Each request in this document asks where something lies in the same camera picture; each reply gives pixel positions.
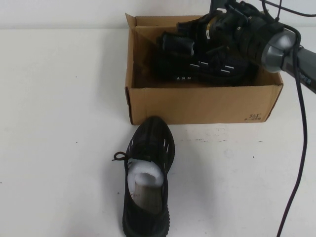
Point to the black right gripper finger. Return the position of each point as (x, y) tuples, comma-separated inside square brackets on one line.
[(187, 28)]

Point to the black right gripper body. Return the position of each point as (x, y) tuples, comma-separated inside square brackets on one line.
[(227, 32)]

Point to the black knit sneaker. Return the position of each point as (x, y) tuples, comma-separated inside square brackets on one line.
[(148, 133), (172, 66)]

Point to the black and grey right robot arm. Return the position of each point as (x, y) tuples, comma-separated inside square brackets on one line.
[(279, 49)]

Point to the brown cardboard shoe box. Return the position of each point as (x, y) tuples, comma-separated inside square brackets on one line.
[(192, 106)]

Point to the white foam shoe stuffing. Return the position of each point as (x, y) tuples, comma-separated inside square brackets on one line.
[(145, 170)]

